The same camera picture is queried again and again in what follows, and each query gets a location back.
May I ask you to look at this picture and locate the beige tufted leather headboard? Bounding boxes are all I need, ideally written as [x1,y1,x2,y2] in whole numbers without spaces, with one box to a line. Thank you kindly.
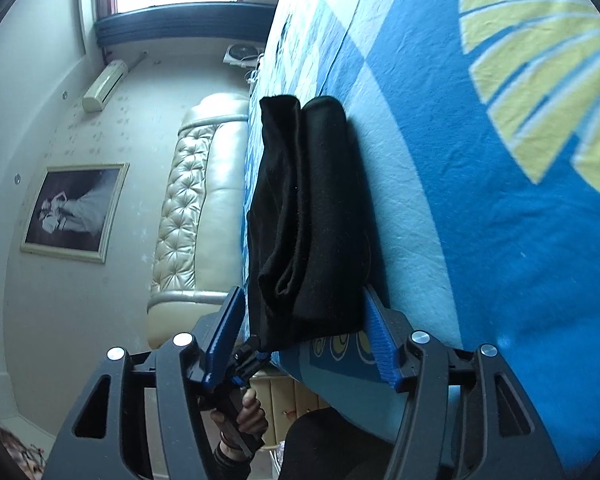
[147,92,253,351]

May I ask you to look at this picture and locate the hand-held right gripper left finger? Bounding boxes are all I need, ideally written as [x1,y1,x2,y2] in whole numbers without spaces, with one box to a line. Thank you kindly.
[42,286,247,480]

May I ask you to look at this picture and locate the framed wall picture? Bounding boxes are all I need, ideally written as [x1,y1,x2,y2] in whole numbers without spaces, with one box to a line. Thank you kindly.
[20,162,130,264]

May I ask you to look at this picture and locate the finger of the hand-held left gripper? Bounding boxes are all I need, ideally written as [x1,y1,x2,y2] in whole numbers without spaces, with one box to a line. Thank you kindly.
[230,335,273,391]

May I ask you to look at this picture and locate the white electric fan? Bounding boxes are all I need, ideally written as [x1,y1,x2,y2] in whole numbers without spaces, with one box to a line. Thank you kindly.
[224,42,261,67]

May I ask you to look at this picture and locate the beige wooden nightstand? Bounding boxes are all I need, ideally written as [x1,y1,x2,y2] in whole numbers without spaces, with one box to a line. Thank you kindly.
[252,370,331,456]

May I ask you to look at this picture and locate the black pants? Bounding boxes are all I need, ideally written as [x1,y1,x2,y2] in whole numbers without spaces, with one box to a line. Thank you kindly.
[245,94,373,353]

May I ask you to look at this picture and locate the white wall air conditioner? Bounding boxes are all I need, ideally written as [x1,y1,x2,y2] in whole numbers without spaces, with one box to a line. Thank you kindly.
[81,59,130,113]

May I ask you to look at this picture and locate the person's left forearm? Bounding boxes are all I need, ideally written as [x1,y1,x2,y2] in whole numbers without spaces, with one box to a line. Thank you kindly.
[212,447,253,480]

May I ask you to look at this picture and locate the blue curtain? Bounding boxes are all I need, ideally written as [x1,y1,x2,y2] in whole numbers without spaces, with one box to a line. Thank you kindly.
[95,4,276,48]

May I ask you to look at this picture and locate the person's dark-clothed leg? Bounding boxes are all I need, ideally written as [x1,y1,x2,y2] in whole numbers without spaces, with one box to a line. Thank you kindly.
[277,407,406,480]

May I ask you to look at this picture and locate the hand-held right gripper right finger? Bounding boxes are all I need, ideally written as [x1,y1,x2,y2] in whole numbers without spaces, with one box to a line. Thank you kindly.
[364,287,568,480]

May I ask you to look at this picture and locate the brown fuzzy object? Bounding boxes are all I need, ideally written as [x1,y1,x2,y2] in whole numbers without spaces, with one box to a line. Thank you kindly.
[0,425,46,480]

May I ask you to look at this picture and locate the person's left hand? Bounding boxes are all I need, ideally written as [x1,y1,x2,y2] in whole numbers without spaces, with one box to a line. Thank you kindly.
[209,389,270,458]

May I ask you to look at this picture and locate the blue patterned bedsheet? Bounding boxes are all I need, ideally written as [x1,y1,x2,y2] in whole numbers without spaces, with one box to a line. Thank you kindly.
[240,0,600,480]

